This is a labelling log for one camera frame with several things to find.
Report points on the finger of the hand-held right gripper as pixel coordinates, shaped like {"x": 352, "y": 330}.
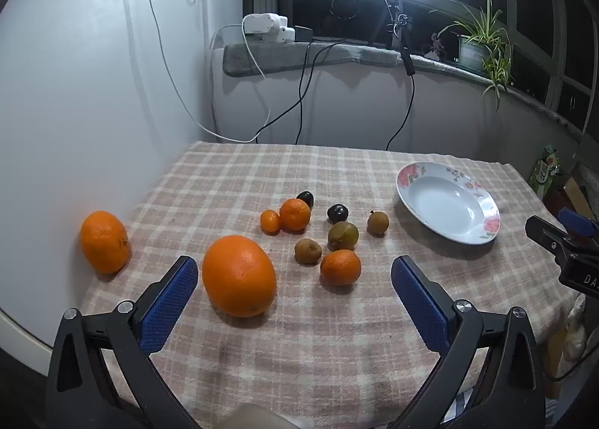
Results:
{"x": 545, "y": 228}
{"x": 578, "y": 221}

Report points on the small purple plant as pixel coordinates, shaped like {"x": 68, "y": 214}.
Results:
{"x": 436, "y": 47}

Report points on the large white charger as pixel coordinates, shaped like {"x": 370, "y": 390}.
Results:
{"x": 262, "y": 26}

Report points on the medium bumpy orange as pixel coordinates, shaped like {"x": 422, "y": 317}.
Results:
{"x": 104, "y": 241}

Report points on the white floral plate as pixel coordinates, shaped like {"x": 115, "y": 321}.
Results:
{"x": 440, "y": 204}

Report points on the small mandarin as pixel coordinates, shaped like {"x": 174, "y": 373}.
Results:
{"x": 340, "y": 267}
{"x": 295, "y": 214}

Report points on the person's right hand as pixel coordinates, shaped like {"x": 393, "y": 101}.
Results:
{"x": 576, "y": 330}

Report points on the white refrigerator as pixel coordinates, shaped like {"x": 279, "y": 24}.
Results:
{"x": 70, "y": 82}

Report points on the brown cardboard box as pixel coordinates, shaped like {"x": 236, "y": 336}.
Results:
{"x": 573, "y": 192}

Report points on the potted spider plant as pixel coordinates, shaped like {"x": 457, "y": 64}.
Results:
{"x": 470, "y": 52}

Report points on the dark plum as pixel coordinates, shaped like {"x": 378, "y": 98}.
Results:
{"x": 306, "y": 197}
{"x": 337, "y": 212}

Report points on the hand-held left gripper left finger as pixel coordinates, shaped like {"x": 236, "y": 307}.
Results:
{"x": 168, "y": 305}

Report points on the tiny mandarin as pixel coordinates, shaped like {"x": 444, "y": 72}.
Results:
{"x": 270, "y": 221}

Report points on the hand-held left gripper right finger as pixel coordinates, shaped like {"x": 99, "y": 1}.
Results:
{"x": 421, "y": 305}

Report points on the black power adapter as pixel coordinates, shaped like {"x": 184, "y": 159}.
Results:
{"x": 303, "y": 33}

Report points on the small white charger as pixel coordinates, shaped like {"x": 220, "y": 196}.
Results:
{"x": 286, "y": 34}

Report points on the checked beige tablecloth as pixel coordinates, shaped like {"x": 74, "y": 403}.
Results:
{"x": 327, "y": 344}

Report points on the green snack packet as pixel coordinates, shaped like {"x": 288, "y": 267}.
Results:
{"x": 545, "y": 171}

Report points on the large orange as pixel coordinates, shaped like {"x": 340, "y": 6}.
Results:
{"x": 238, "y": 275}

